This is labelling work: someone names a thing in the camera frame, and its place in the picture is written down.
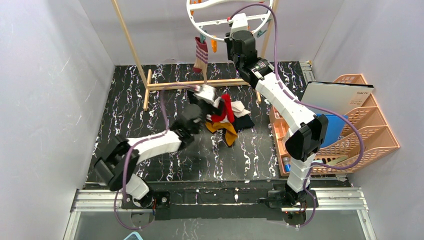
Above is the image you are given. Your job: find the red sock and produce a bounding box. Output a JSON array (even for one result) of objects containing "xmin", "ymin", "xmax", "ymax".
[{"xmin": 213, "ymin": 93, "xmax": 235, "ymax": 121}]

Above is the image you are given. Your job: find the maroon beige purple striped sock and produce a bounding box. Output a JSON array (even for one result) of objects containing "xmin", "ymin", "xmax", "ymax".
[{"xmin": 192, "ymin": 36, "xmax": 209, "ymax": 73}]

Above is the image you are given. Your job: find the white sock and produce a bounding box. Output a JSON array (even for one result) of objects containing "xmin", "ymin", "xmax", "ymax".
[
  {"xmin": 206, "ymin": 114, "xmax": 234, "ymax": 124},
  {"xmin": 231, "ymin": 100, "xmax": 251, "ymax": 118}
]

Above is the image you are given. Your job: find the mustard yellow striped sock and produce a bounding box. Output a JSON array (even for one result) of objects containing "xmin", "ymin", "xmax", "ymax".
[{"xmin": 205, "ymin": 121, "xmax": 238, "ymax": 147}]

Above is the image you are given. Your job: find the white round clip hanger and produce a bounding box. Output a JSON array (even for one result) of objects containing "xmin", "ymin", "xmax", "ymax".
[{"xmin": 185, "ymin": 0, "xmax": 278, "ymax": 43}]

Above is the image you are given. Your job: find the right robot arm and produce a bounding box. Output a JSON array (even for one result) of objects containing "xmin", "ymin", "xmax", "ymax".
[{"xmin": 224, "ymin": 30, "xmax": 328, "ymax": 205}]

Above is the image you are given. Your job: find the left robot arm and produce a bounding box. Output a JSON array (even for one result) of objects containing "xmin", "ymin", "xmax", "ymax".
[{"xmin": 93, "ymin": 84, "xmax": 225, "ymax": 200}]

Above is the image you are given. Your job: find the wooden hanger stand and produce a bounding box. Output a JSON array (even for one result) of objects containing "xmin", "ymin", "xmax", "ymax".
[{"xmin": 110, "ymin": 0, "xmax": 279, "ymax": 112}]

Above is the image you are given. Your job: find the peach desk organizer tray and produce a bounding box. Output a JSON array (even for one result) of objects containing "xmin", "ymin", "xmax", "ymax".
[{"xmin": 268, "ymin": 106, "xmax": 290, "ymax": 177}]

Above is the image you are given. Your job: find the blue capped bottle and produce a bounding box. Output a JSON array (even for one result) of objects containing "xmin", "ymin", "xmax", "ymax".
[{"xmin": 282, "ymin": 157, "xmax": 291, "ymax": 173}]

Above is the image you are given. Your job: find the white book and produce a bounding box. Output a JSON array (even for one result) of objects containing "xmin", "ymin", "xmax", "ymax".
[{"xmin": 300, "ymin": 81, "xmax": 374, "ymax": 115}]

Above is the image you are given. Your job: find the blue folder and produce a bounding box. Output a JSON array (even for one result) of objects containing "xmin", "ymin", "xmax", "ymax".
[{"xmin": 320, "ymin": 114, "xmax": 346, "ymax": 149}]

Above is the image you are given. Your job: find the light blue object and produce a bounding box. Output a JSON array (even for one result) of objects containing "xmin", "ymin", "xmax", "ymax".
[{"xmin": 123, "ymin": 231, "xmax": 143, "ymax": 240}]

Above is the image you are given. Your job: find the peach plastic file rack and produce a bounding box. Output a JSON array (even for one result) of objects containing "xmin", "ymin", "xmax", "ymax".
[{"xmin": 311, "ymin": 93, "xmax": 400, "ymax": 175}]

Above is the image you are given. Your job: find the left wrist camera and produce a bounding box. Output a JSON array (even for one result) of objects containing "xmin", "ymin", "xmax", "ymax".
[{"xmin": 194, "ymin": 84, "xmax": 217, "ymax": 105}]

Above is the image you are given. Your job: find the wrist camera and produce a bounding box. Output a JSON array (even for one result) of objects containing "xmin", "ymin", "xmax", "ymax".
[
  {"xmin": 227, "ymin": 13, "xmax": 248, "ymax": 37},
  {"xmin": 194, "ymin": 84, "xmax": 217, "ymax": 105}
]

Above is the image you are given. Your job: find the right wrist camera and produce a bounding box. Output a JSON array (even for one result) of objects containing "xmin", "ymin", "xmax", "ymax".
[{"xmin": 227, "ymin": 13, "xmax": 248, "ymax": 37}]

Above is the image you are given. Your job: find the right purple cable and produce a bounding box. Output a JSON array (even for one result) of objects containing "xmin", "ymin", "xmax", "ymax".
[{"xmin": 228, "ymin": 2, "xmax": 365, "ymax": 229}]

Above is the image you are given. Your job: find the purple cable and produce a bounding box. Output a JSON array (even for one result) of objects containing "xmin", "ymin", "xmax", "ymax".
[
  {"xmin": 228, "ymin": 2, "xmax": 365, "ymax": 229},
  {"xmin": 112, "ymin": 84, "xmax": 200, "ymax": 231}
]

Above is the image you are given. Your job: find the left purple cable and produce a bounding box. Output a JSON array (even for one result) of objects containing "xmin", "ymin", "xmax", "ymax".
[{"xmin": 112, "ymin": 84, "xmax": 200, "ymax": 231}]

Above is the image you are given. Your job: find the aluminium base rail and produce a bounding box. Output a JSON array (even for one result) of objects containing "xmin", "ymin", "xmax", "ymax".
[{"xmin": 64, "ymin": 187, "xmax": 377, "ymax": 240}]

